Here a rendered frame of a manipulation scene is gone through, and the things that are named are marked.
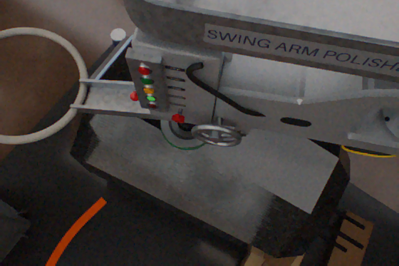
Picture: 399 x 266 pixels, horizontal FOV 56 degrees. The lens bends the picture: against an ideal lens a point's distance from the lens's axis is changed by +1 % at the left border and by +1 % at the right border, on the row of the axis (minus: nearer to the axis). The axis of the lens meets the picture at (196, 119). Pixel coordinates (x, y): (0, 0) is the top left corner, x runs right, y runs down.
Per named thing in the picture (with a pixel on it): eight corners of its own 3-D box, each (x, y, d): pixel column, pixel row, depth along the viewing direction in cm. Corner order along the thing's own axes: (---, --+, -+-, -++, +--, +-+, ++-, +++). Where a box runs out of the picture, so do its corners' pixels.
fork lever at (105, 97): (261, 87, 128) (259, 80, 124) (252, 138, 121) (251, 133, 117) (89, 76, 149) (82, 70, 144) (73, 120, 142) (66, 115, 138)
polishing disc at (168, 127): (223, 113, 149) (224, 112, 148) (198, 157, 142) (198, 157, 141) (177, 90, 153) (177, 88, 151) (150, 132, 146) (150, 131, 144)
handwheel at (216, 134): (242, 123, 117) (249, 103, 103) (237, 152, 114) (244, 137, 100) (196, 113, 118) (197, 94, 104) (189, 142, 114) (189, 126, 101)
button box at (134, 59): (169, 105, 108) (163, 53, 81) (167, 113, 107) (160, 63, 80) (142, 99, 108) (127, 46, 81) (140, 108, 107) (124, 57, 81)
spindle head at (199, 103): (268, 80, 126) (308, -10, 84) (259, 141, 118) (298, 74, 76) (165, 61, 128) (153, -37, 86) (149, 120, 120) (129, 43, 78)
